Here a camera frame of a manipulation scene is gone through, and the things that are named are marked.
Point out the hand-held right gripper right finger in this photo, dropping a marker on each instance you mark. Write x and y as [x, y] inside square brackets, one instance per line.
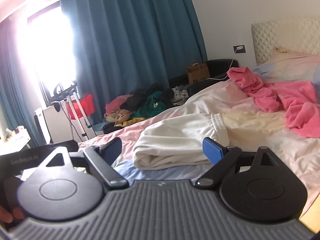
[212, 151]

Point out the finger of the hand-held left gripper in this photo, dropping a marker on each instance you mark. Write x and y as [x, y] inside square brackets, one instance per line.
[68, 145]

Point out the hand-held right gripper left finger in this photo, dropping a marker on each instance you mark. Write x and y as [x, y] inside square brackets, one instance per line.
[112, 150]

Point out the cream pants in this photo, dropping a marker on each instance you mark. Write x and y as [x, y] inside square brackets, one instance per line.
[180, 140]

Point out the pile of dark clothes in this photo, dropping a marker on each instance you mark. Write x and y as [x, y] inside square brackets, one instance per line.
[140, 98]

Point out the person's left hand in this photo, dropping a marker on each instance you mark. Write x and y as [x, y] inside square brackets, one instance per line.
[16, 213]

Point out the white box appliance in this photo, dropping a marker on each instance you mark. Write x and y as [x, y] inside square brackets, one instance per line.
[55, 125]

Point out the white desk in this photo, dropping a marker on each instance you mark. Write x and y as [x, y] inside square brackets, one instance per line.
[15, 142]

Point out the yellow cloth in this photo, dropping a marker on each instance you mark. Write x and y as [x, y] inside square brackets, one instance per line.
[130, 122]

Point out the beige cloth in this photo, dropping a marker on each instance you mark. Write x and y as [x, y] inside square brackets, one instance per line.
[120, 116]

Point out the garment steamer stand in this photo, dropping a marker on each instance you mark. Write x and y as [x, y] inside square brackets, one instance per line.
[75, 110]

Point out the group of cosmetic bottles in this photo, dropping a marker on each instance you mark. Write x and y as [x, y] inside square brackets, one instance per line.
[12, 133]

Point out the black steamer head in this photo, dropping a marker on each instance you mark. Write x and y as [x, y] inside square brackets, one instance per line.
[56, 106]

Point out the red cloth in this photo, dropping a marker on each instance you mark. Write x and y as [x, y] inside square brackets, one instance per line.
[83, 105]

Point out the pink cloth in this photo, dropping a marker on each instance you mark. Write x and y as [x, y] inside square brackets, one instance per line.
[117, 102]

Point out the pastel bed blanket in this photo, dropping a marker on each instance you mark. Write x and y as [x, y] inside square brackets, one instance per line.
[250, 120]

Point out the green cloth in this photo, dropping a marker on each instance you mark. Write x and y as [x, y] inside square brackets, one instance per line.
[150, 106]

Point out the white patterned cloth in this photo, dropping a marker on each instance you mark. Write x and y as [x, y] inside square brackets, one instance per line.
[180, 93]

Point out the brown paper bag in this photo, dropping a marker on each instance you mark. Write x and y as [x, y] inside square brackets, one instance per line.
[197, 73]

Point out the black sofa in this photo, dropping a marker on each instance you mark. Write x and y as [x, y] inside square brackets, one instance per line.
[221, 67]

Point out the pink fleece blanket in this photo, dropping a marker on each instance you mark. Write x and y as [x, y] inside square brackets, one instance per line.
[287, 95]

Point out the window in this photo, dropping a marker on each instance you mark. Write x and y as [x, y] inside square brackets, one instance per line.
[50, 50]

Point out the pastel pillow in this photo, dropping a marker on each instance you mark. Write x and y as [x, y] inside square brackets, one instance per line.
[292, 65]

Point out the wide blue curtain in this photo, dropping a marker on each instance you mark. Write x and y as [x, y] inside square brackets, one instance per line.
[137, 35]

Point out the cream quilted headboard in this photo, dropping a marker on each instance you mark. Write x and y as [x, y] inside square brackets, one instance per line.
[275, 37]

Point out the wall outlet with charger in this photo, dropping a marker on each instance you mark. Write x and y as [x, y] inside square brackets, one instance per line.
[239, 48]

